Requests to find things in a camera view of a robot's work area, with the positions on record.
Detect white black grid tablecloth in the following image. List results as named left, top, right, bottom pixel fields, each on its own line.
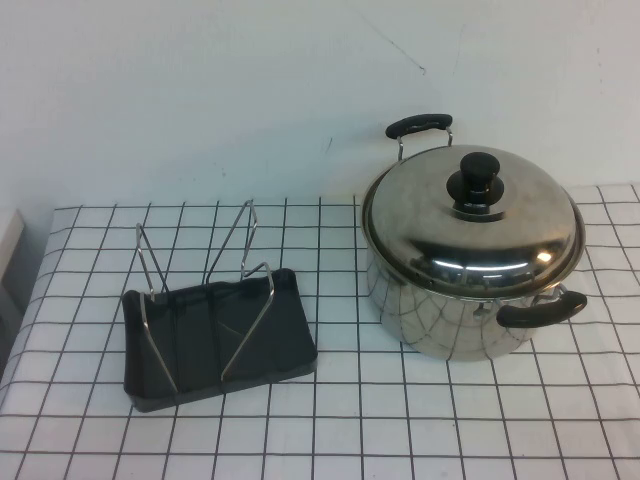
left=0, top=183, right=640, bottom=480

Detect beige board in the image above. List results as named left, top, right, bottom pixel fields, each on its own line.
left=0, top=208, right=26, bottom=351

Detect black tray wire lid rack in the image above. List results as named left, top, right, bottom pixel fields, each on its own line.
left=121, top=199, right=319, bottom=414

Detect stainless steel pot lid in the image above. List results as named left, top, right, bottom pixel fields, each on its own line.
left=360, top=143, right=586, bottom=294

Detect stainless steel pot black handles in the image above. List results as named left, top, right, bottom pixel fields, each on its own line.
left=362, top=113, right=590, bottom=362

